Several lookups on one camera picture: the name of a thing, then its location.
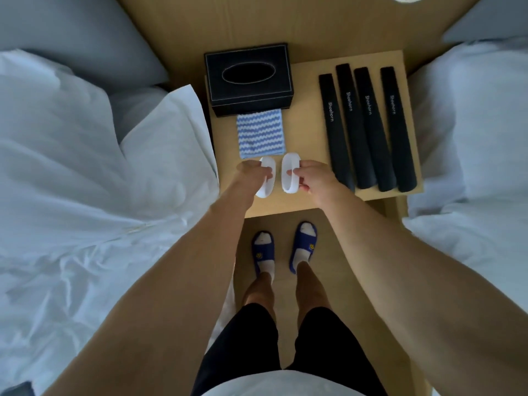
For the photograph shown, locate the blue slipper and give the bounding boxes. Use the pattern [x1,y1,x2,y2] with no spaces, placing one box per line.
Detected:
[251,231,276,279]
[288,221,318,275]

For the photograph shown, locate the person's right leg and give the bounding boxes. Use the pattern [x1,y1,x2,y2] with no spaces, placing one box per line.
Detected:
[295,261,332,328]

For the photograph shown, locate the person's left hand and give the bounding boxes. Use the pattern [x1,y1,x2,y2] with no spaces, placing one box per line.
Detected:
[231,160,274,199]

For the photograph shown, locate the white oval plastic holder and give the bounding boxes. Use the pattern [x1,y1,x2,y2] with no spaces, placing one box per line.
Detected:
[255,156,276,199]
[281,152,302,194]

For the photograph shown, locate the white duvet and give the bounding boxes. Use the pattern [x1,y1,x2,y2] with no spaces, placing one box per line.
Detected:
[402,37,528,315]
[0,48,236,394]

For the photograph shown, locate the white sock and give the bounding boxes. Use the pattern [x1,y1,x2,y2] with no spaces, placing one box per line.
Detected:
[254,233,276,284]
[295,224,317,273]

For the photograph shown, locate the black leather tissue box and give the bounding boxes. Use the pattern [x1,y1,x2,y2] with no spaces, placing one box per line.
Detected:
[204,43,295,118]

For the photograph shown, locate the grey pillow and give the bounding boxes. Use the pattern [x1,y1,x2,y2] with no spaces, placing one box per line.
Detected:
[442,0,528,45]
[0,0,170,96]

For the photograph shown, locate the black shoehorn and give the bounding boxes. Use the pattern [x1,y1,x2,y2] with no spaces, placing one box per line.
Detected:
[354,67,397,193]
[335,63,378,190]
[380,66,418,193]
[318,73,356,193]

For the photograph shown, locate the person's left forearm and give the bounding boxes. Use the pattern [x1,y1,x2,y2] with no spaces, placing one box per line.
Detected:
[43,187,254,396]

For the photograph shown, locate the person's right hand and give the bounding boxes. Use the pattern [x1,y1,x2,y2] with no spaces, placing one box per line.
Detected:
[287,160,344,205]

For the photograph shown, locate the blue white striped cloth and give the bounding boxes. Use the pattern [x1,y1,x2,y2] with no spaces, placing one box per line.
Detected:
[236,108,286,160]

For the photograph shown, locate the person's right forearm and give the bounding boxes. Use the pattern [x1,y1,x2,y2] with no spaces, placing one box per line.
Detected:
[320,187,528,396]

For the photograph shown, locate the person's left leg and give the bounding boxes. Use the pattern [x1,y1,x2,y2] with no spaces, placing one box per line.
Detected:
[241,271,277,323]

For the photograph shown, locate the white shirt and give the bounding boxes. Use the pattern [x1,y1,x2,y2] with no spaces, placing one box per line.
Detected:
[201,368,369,396]

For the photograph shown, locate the person's leg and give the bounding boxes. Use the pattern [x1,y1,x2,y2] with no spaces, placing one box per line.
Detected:
[295,261,332,328]
[241,271,277,323]

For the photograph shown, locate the black shorts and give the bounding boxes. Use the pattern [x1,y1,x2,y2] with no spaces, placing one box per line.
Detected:
[191,302,389,396]

